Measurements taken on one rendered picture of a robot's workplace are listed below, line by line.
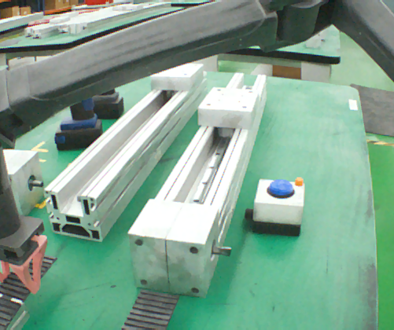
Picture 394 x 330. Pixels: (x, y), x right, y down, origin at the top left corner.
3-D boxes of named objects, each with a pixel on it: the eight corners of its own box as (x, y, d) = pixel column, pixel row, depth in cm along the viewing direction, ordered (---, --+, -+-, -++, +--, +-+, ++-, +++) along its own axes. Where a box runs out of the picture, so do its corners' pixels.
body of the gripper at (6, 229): (-10, 219, 52) (-24, 171, 49) (47, 231, 50) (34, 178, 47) (-36, 245, 47) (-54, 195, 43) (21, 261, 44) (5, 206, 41)
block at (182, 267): (222, 300, 55) (224, 246, 51) (135, 287, 58) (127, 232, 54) (233, 261, 63) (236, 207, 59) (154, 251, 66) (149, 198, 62)
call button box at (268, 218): (299, 236, 68) (303, 204, 66) (241, 232, 70) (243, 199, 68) (300, 211, 75) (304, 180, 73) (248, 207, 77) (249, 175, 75)
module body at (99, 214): (102, 242, 68) (94, 196, 64) (52, 232, 70) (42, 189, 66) (207, 97, 138) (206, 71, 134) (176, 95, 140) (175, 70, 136)
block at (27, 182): (34, 221, 73) (23, 174, 69) (-11, 214, 75) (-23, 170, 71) (56, 195, 82) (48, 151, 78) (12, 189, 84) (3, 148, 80)
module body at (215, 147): (218, 259, 64) (219, 212, 60) (154, 251, 66) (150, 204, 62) (266, 100, 134) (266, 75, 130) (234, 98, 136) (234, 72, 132)
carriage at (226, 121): (250, 142, 89) (251, 111, 86) (198, 137, 92) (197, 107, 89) (258, 116, 103) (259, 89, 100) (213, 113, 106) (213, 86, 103)
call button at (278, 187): (291, 201, 68) (292, 191, 67) (267, 199, 69) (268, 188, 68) (292, 189, 72) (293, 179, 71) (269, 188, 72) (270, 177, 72)
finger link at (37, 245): (20, 269, 55) (3, 214, 51) (60, 279, 54) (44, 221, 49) (-3, 298, 49) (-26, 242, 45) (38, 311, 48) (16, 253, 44)
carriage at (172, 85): (190, 100, 115) (189, 76, 112) (151, 99, 118) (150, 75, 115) (203, 85, 129) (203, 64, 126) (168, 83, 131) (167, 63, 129)
